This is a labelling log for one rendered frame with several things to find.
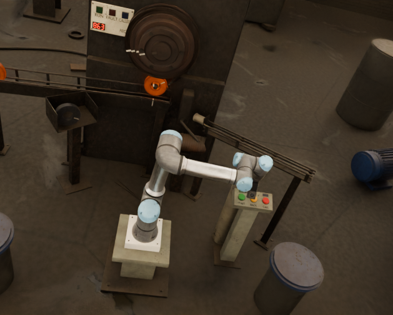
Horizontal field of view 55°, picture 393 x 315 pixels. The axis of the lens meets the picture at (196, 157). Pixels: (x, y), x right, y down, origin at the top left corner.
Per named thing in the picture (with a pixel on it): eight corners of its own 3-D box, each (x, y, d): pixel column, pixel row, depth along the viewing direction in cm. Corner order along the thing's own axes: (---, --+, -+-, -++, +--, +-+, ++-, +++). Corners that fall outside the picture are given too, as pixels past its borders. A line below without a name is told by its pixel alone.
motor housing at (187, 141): (167, 180, 310) (179, 128, 276) (193, 184, 313) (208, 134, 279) (165, 192, 300) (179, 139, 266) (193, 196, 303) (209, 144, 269)
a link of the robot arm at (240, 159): (236, 163, 187) (257, 168, 188) (236, 148, 195) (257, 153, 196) (231, 174, 192) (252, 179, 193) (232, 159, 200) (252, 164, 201)
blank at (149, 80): (151, 96, 270) (150, 99, 267) (140, 79, 260) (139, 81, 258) (170, 88, 266) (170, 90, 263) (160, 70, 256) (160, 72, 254)
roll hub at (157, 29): (188, 65, 244) (145, 71, 246) (180, 22, 226) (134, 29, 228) (188, 69, 239) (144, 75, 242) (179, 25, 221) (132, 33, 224)
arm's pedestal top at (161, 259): (167, 268, 219) (169, 264, 216) (111, 261, 214) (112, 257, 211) (170, 224, 243) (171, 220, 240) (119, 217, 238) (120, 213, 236)
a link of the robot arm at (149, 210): (134, 228, 211) (136, 213, 202) (139, 209, 221) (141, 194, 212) (155, 232, 212) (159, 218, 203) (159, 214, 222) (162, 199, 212)
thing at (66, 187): (48, 178, 284) (45, 96, 238) (82, 169, 298) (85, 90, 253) (58, 197, 273) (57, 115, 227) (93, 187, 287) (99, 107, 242)
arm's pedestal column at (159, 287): (167, 298, 233) (174, 275, 216) (100, 291, 227) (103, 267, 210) (169, 244, 263) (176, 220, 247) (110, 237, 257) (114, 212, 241)
